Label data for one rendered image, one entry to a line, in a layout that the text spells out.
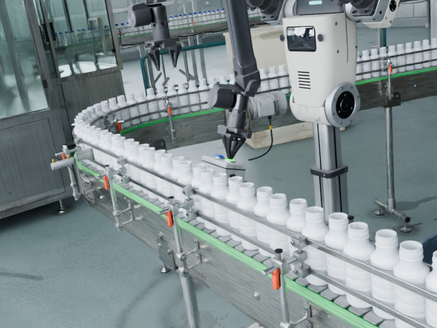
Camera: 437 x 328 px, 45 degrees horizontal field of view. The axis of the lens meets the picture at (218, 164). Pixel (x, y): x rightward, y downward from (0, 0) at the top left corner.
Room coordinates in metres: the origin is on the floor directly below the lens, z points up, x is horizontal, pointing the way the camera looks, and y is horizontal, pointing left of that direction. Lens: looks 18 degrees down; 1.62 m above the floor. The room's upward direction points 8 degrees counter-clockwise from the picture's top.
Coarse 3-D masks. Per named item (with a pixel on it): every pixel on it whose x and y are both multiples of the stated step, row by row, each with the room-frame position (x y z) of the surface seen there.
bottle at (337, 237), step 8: (336, 216) 0.97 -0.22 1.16; (344, 216) 0.96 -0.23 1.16; (336, 224) 0.94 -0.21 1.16; (344, 224) 0.94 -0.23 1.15; (328, 232) 0.96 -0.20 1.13; (336, 232) 0.94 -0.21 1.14; (344, 232) 0.94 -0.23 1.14; (328, 240) 0.94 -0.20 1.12; (336, 240) 0.93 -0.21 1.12; (344, 240) 0.93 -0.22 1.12; (336, 248) 0.93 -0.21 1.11; (328, 256) 0.95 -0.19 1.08; (328, 264) 0.95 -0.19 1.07; (336, 264) 0.93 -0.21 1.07; (344, 264) 0.93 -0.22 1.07; (328, 272) 0.95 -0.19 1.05; (336, 272) 0.93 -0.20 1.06; (344, 272) 0.93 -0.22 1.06; (344, 280) 0.93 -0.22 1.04; (336, 288) 0.93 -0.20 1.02
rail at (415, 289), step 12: (144, 168) 1.62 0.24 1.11; (132, 180) 1.73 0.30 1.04; (168, 180) 1.48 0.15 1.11; (156, 192) 1.57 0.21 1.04; (228, 204) 1.22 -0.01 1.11; (204, 216) 1.33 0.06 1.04; (252, 216) 1.13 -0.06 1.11; (228, 228) 1.23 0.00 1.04; (276, 228) 1.06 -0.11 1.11; (252, 240) 1.14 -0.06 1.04; (324, 252) 0.94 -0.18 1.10; (336, 252) 0.91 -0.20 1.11; (360, 264) 0.86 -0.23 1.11; (324, 276) 0.94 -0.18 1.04; (384, 276) 0.81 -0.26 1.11; (348, 288) 0.89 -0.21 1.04; (408, 288) 0.77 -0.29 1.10; (420, 288) 0.75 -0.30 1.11; (372, 300) 0.84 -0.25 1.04; (432, 300) 0.73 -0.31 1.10; (396, 312) 0.79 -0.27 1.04; (420, 324) 0.75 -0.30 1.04
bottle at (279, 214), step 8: (272, 200) 1.09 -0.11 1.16; (280, 200) 1.08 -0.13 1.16; (272, 208) 1.09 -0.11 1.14; (280, 208) 1.08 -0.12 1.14; (272, 216) 1.09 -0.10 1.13; (280, 216) 1.08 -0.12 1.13; (288, 216) 1.08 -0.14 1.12; (280, 224) 1.07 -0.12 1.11; (272, 232) 1.08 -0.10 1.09; (280, 232) 1.07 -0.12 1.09; (272, 240) 1.09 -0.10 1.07; (280, 240) 1.07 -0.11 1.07; (272, 248) 1.09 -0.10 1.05; (280, 248) 1.07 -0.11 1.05; (288, 248) 1.07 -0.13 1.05; (272, 256) 1.09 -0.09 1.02; (288, 256) 1.07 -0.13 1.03
